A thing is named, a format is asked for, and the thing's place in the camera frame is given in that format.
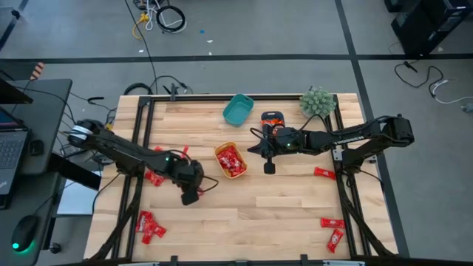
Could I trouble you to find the black desk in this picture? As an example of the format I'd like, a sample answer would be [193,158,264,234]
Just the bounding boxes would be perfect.
[0,78,73,266]

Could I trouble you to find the yellow plastic bin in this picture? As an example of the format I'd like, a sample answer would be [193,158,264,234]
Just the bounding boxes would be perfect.
[213,140,249,180]

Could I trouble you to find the long white cable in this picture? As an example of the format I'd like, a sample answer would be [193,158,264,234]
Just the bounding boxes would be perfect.
[429,78,473,106]

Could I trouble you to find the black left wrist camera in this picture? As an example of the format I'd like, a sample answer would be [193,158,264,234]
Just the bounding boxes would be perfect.
[180,188,200,207]

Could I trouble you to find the small black box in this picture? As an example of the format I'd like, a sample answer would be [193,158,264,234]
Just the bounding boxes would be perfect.
[29,139,45,156]

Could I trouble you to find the black laptop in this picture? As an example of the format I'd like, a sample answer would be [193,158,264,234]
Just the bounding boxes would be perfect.
[0,106,31,210]

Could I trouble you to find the coiled black cable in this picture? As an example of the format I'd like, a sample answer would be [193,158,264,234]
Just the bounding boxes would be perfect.
[155,4,186,34]

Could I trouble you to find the black equipment case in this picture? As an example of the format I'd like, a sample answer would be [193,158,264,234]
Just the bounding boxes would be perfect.
[384,0,473,56]

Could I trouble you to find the light teal plastic bin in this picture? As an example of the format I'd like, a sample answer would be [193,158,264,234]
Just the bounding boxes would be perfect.
[222,92,255,129]

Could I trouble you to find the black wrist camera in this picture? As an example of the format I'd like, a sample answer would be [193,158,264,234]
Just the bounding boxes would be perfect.
[262,153,276,176]
[180,188,200,207]

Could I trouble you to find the green artificial potted plant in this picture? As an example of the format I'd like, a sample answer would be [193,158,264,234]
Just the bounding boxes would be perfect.
[299,86,337,120]

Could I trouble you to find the yellow cable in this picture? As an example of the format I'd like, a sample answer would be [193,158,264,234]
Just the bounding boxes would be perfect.
[132,13,151,40]

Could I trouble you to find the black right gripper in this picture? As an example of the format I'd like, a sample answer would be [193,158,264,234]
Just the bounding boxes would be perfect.
[246,123,301,154]

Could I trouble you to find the black aluminium table frame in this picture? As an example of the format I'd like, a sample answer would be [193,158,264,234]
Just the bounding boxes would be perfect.
[88,94,398,266]

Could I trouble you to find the white cable bundle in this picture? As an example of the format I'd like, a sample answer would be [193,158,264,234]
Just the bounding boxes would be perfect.
[144,0,188,34]

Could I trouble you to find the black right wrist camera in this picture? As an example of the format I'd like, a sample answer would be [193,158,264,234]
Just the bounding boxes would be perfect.
[262,153,276,176]

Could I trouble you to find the orange black striped marker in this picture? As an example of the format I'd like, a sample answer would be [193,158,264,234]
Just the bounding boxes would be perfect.
[30,61,45,81]

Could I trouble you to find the dark teal plastic bin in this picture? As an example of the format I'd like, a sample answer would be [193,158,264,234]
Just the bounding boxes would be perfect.
[259,110,287,138]

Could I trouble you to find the black computer mouse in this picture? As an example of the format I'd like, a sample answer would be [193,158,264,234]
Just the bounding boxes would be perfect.
[10,214,41,253]

